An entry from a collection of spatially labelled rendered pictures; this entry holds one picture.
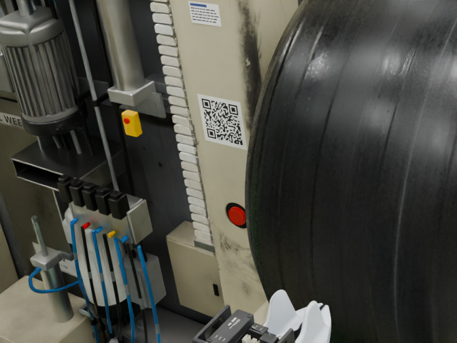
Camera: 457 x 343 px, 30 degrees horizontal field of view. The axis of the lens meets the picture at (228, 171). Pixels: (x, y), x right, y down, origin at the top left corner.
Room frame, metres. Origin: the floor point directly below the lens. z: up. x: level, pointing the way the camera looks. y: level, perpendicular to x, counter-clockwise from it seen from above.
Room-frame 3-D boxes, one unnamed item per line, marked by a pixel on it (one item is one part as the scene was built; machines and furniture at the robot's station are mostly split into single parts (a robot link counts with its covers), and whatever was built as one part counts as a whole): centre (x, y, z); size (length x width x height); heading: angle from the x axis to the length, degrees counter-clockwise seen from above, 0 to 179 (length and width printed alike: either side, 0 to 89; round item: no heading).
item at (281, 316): (0.62, -0.03, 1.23); 0.09 x 0.03 x 0.06; 139
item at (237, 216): (1.07, -0.01, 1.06); 0.03 x 0.02 x 0.03; 49
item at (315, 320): (0.60, -0.05, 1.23); 0.09 x 0.03 x 0.06; 139
